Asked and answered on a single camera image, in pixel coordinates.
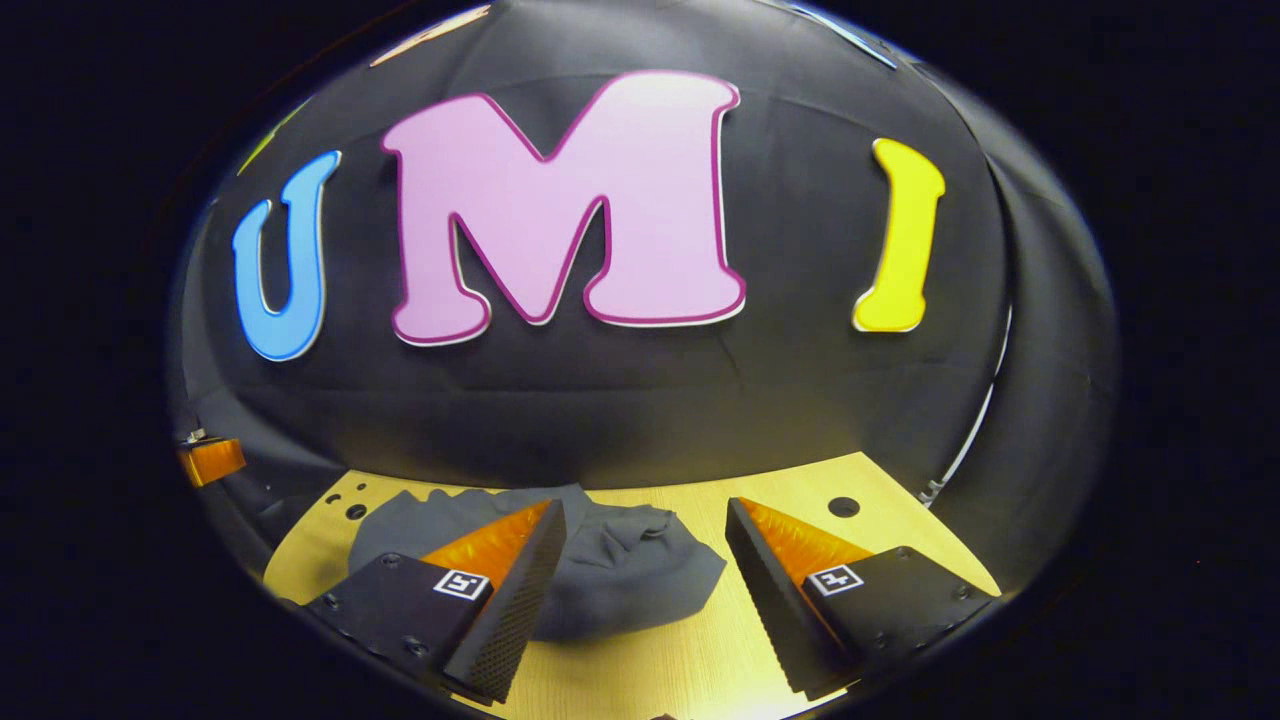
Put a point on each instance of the black backdrop cloth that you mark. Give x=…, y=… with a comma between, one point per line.
x=640, y=400

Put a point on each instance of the grey button-up shirt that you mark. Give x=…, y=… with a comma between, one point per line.
x=620, y=580

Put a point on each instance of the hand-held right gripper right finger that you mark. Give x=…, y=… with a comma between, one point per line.
x=775, y=610

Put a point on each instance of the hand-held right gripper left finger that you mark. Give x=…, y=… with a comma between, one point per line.
x=520, y=600

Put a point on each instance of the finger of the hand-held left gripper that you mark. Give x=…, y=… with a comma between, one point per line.
x=212, y=462

